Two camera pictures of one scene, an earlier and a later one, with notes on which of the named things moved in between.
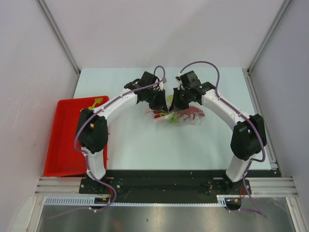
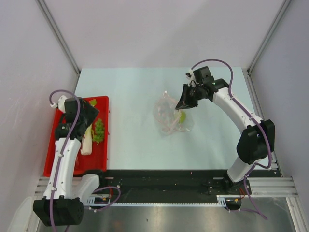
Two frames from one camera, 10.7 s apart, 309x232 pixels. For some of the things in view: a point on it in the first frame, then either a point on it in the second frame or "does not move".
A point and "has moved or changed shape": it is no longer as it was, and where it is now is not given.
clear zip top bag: (190, 116) has moved or changed shape
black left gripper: (161, 105) to (91, 111)
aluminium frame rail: (284, 186) does not move
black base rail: (167, 186) does not move
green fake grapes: (174, 118) has moved or changed shape
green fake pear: (169, 98) to (183, 117)
